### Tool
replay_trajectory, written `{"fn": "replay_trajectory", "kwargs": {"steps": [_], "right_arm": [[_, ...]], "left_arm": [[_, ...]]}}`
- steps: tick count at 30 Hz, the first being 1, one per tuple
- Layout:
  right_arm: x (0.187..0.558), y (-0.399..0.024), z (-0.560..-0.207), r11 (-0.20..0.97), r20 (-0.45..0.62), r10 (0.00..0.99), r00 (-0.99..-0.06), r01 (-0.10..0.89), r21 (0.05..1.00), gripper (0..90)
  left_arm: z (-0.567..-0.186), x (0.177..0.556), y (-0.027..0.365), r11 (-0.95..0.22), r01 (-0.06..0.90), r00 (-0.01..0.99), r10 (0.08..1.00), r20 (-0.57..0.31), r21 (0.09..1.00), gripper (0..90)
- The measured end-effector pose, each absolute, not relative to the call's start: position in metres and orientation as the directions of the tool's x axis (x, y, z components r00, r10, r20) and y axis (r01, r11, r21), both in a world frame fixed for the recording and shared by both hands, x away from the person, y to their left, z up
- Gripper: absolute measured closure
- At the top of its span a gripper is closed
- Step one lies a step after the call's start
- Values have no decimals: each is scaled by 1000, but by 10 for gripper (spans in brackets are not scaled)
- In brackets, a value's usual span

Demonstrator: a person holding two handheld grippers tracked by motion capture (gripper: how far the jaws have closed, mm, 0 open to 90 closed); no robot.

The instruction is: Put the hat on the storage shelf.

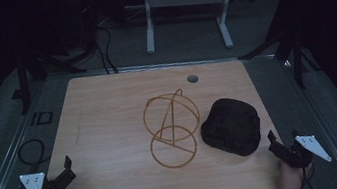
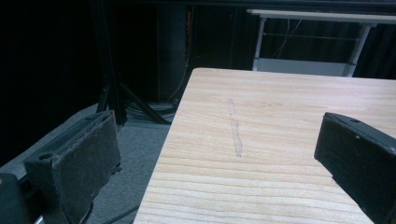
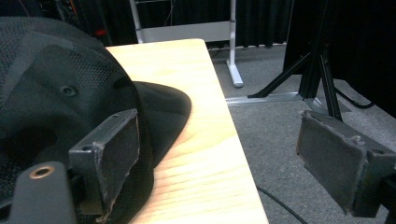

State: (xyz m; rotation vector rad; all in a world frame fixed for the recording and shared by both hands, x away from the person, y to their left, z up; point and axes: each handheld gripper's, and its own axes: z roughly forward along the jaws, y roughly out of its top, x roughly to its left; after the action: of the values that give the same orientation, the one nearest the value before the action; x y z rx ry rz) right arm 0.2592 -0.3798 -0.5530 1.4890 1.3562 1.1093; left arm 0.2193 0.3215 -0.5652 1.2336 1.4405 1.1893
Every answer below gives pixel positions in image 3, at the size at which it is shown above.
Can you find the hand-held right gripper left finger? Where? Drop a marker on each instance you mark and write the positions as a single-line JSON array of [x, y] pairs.
[[106, 155]]

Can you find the silver metal floor rail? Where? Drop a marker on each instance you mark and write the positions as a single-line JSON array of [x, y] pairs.
[[267, 98]]

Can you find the black mesh baseball cap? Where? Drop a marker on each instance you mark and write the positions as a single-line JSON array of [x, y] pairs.
[[62, 102]]

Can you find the black curtain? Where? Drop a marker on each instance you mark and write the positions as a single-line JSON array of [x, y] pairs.
[[261, 21]]

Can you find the white metal desk frame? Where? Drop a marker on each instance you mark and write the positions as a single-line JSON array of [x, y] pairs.
[[199, 31]]

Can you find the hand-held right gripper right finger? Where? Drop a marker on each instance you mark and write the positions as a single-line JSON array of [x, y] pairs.
[[339, 161]]

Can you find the black metal tripod stand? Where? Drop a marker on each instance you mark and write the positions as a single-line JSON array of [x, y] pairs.
[[314, 68]]

